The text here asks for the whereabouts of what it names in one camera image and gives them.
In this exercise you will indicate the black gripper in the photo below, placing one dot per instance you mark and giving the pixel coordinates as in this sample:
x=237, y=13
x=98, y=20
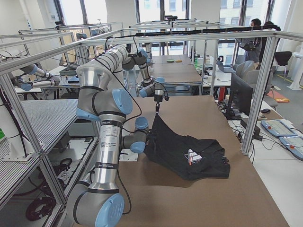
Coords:
x=157, y=99
x=150, y=137

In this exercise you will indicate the black printed t-shirt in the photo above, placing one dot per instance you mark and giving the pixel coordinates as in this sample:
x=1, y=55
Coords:
x=188, y=157

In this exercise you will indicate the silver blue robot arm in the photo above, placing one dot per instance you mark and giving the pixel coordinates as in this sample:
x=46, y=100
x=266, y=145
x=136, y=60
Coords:
x=97, y=202
x=115, y=59

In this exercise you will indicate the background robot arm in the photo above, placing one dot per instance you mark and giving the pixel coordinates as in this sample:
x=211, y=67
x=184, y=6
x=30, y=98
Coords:
x=43, y=78

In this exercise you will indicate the brown table mat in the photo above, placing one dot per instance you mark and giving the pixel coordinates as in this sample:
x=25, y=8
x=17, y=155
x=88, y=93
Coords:
x=160, y=198

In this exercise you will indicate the black computer monitor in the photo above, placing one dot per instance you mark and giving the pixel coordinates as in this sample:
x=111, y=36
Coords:
x=240, y=98

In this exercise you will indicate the standing person in background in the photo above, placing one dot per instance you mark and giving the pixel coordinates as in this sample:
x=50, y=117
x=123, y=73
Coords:
x=252, y=47

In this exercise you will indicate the blue grey teach pendant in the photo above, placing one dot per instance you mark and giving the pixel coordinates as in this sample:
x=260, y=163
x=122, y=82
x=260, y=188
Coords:
x=277, y=128

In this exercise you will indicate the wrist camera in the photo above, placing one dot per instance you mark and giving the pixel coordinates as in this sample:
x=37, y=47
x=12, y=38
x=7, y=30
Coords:
x=165, y=96

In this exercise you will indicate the aluminium cage frame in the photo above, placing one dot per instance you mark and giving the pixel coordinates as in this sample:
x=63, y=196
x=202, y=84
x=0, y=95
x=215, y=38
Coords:
x=25, y=148

